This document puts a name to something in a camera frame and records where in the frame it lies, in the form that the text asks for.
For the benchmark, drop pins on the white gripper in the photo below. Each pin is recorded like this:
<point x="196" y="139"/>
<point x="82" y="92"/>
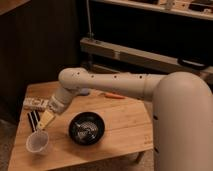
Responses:
<point x="47" y="117"/>

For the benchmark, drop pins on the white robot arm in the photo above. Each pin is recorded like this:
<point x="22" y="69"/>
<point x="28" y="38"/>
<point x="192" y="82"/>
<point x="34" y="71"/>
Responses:
<point x="182" y="112"/>

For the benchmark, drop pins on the black ceramic bowl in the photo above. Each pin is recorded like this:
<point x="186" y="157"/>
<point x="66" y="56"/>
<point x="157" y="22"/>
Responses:
<point x="86" y="128"/>

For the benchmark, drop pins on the wooden table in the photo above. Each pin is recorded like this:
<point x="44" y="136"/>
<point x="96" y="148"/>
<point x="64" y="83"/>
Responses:
<point x="128" y="129"/>

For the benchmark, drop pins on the orange carrot toy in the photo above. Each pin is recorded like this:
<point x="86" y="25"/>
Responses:
<point x="113" y="96"/>

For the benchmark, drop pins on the metal pole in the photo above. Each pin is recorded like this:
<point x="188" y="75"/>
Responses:
<point x="90" y="32"/>

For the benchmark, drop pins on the wooden shelf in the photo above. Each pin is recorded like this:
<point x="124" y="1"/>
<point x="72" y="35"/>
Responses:
<point x="176" y="7"/>

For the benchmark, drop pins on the black handle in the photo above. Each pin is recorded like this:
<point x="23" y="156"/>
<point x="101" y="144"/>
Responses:
<point x="196" y="66"/>

